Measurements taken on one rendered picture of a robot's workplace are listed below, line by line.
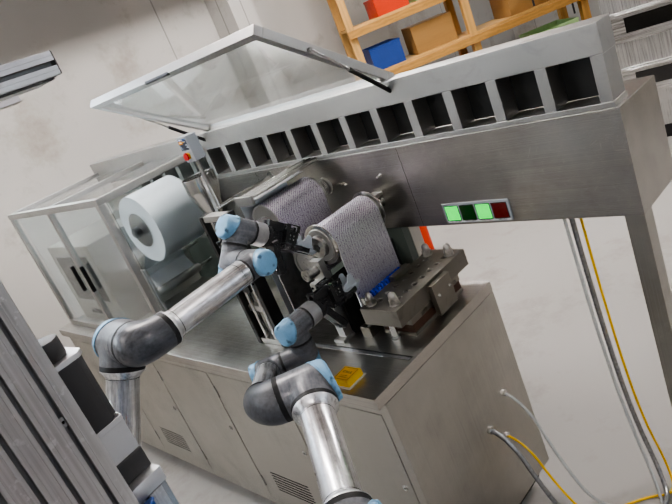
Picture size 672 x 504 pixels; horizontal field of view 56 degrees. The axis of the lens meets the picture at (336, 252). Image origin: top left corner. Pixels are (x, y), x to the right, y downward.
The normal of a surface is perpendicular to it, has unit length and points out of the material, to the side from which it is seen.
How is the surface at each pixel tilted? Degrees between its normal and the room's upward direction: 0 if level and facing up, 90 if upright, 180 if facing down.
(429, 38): 90
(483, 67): 90
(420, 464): 90
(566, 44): 90
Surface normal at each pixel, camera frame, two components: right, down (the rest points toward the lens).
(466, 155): -0.64, 0.49
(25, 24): 0.75, -0.07
